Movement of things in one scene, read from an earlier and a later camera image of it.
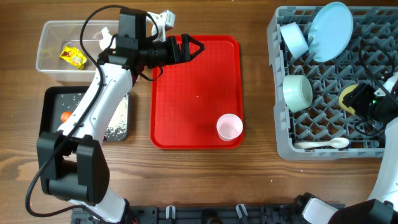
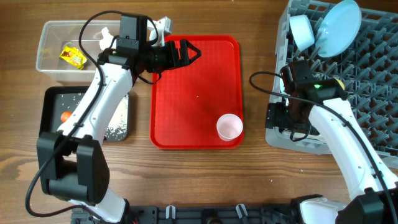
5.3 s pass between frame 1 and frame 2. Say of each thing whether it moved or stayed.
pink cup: stayed
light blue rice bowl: moved
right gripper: moved
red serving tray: stayed
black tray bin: stayed
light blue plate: moved
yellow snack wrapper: stayed
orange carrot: stayed
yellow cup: moved
